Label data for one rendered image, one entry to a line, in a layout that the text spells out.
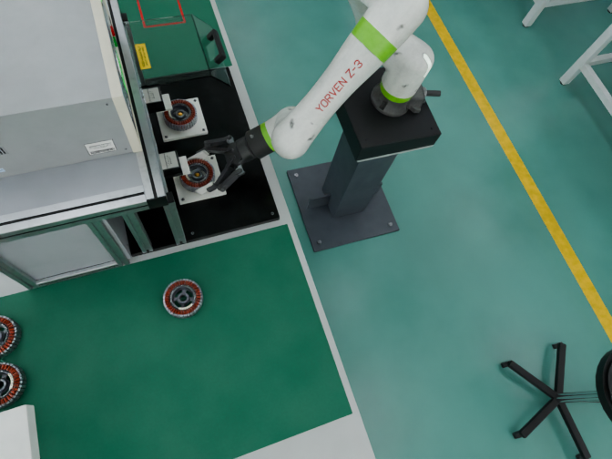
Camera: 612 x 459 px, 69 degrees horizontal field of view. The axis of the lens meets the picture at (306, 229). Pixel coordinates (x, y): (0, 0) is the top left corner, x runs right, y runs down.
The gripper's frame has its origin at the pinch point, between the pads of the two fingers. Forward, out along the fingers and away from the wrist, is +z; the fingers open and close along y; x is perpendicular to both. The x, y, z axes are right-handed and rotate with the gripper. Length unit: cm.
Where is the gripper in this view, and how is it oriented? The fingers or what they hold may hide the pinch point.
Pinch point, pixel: (198, 174)
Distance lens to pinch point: 148.2
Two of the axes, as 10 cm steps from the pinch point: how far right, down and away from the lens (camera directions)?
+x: -3.5, -2.1, -9.1
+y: -3.2, -8.9, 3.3
